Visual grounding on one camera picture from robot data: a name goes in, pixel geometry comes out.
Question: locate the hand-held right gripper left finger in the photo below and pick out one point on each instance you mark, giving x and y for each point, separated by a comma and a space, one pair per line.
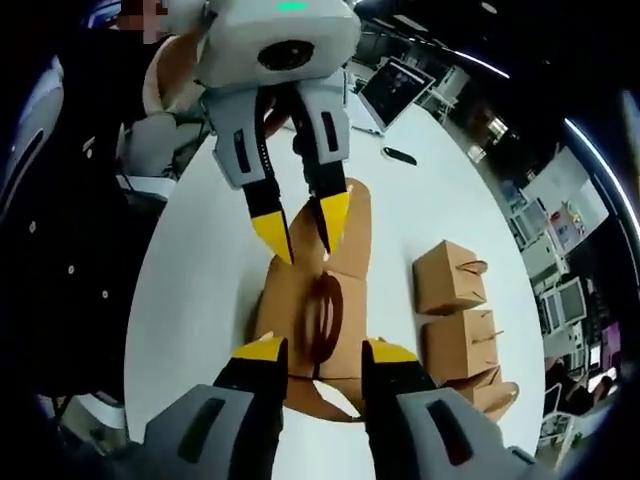
255, 390

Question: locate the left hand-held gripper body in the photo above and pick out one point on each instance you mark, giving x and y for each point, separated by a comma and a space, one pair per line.
240, 45

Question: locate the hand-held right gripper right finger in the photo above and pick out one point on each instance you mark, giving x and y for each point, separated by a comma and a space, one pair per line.
400, 395

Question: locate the brown paper box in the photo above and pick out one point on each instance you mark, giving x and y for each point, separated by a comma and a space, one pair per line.
480, 395
442, 280
457, 347
287, 305

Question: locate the black oval remote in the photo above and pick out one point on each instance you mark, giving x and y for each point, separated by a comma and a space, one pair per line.
400, 156

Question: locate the silver laptop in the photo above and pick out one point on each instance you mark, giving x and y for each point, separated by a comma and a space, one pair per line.
395, 87

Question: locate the person's light trousers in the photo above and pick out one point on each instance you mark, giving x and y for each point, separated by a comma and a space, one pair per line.
150, 145

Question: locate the person's black coat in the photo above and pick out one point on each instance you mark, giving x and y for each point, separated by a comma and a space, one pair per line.
75, 225

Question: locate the white chest-worn device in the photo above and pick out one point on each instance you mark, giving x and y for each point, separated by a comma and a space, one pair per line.
35, 115

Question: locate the white display shelf unit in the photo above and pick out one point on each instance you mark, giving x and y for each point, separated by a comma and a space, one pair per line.
565, 195

